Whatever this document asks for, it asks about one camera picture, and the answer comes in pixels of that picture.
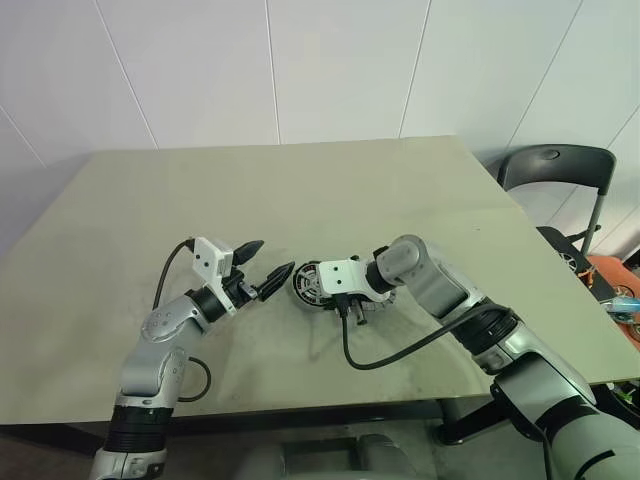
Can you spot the green and black object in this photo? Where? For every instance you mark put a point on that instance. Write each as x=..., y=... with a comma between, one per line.
x=625, y=392

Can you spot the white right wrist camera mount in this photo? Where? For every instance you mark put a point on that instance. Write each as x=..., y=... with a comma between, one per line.
x=340, y=275

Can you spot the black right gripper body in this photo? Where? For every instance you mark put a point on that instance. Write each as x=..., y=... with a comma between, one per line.
x=352, y=312

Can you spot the silver spoked wheel part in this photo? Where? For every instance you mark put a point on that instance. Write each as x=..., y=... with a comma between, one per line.
x=570, y=259

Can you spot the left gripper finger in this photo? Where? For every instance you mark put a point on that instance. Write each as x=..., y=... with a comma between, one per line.
x=275, y=280
x=247, y=251

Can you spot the dark grey folding chair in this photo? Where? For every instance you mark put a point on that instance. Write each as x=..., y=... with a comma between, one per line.
x=555, y=160

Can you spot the light blue small tool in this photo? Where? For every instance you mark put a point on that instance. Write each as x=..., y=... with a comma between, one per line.
x=622, y=302

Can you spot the black table frame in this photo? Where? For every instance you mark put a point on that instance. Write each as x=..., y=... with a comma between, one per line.
x=300, y=412

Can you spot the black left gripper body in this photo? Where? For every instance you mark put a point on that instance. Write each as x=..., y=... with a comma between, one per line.
x=237, y=289

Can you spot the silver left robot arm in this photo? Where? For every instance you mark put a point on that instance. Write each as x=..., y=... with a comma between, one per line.
x=155, y=350

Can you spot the black and silver round object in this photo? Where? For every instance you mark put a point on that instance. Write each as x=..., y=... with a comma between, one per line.
x=310, y=287

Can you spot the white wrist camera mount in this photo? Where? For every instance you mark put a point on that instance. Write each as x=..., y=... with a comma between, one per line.
x=340, y=275
x=210, y=257

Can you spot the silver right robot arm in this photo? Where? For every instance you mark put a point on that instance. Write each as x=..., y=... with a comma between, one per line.
x=435, y=280

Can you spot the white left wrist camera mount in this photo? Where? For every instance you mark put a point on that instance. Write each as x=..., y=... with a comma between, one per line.
x=210, y=257

